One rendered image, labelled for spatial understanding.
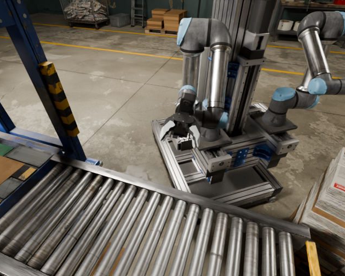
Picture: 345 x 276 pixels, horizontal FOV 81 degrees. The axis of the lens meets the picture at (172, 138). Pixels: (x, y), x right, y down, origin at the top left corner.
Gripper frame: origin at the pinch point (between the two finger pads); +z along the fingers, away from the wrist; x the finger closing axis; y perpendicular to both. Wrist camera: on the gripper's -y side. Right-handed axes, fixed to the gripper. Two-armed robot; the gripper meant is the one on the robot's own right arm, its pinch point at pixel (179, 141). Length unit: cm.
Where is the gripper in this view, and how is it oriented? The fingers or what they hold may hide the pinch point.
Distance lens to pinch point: 61.6
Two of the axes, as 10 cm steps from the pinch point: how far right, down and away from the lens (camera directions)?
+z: -1.4, 6.5, -7.5
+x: -9.8, -2.0, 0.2
